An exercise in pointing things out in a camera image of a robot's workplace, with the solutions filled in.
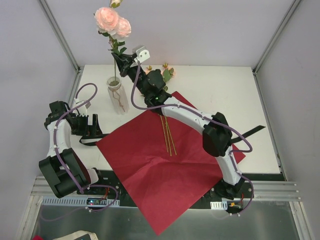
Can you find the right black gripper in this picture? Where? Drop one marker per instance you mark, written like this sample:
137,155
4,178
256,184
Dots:
127,64

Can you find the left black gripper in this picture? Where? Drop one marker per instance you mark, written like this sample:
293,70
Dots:
83,124

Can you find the black ribbon with gold print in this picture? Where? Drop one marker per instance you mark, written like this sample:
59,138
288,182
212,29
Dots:
91,140

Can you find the light pink rose stem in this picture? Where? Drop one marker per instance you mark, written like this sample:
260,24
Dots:
113,26

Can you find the pink artificial flower bunch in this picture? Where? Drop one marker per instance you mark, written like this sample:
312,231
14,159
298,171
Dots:
167,73

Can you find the brown red wrapping paper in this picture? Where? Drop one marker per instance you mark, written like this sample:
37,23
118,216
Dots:
163,185

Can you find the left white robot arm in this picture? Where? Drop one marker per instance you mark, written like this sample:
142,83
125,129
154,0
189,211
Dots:
62,168

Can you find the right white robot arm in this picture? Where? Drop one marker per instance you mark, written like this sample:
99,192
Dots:
214,129

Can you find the white ribbed ceramic vase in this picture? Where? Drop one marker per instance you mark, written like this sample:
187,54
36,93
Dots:
117,95

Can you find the red object at bottom edge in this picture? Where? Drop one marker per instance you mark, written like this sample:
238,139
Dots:
37,237

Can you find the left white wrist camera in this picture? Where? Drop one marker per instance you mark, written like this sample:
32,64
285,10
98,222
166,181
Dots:
85,103

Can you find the left white cable duct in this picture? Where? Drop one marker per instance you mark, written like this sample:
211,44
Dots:
79,202

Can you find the white cable duct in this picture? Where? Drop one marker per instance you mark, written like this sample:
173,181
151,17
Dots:
79,202
225,205

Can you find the left aluminium frame post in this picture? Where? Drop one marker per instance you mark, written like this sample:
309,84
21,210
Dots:
59,34

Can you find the aluminium frame post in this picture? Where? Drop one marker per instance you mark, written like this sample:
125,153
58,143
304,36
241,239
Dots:
293,7
59,34

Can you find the right white cable duct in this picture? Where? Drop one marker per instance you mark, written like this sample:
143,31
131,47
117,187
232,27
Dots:
225,205

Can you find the right aluminium frame post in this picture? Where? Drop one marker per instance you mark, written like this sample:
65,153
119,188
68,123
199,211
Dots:
293,7

